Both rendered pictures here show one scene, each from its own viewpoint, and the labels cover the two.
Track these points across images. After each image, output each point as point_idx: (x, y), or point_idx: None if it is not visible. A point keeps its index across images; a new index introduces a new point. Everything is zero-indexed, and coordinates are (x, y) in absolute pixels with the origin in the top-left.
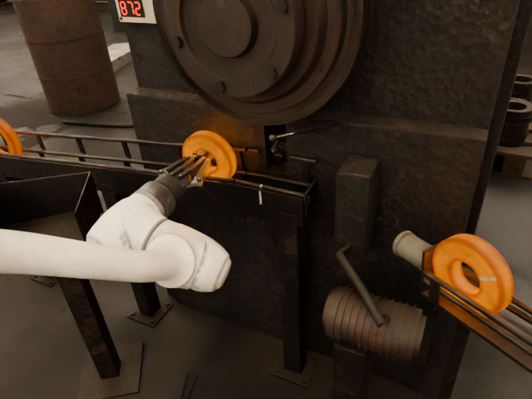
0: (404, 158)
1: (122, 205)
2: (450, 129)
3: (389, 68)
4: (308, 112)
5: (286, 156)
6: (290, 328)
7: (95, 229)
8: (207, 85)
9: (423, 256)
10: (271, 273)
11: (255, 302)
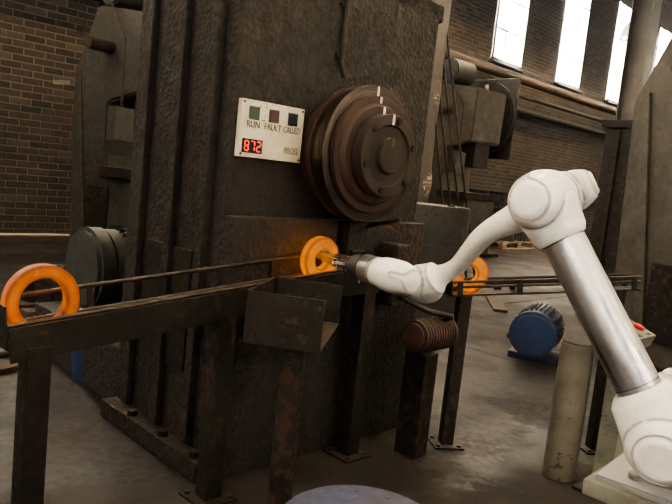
0: (399, 240)
1: (392, 258)
2: (408, 222)
3: None
4: (389, 209)
5: None
6: (358, 399)
7: (408, 266)
8: (374, 190)
9: None
10: (320, 370)
11: (302, 416)
